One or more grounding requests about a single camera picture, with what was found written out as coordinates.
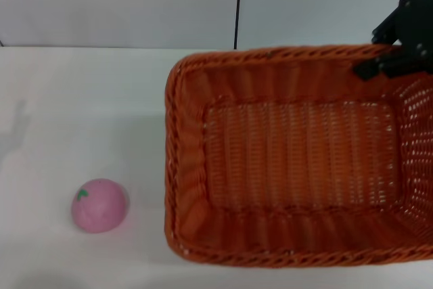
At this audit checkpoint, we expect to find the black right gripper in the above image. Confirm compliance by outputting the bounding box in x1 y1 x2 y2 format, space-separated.
352 0 433 83

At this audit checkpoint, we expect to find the orange woven plastic basket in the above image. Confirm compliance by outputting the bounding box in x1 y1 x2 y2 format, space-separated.
163 44 433 271

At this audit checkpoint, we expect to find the pink peach toy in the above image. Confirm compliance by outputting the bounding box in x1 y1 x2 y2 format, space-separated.
70 177 131 234

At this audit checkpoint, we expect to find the black vertical wall strip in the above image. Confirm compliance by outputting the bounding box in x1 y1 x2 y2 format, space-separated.
233 0 244 50

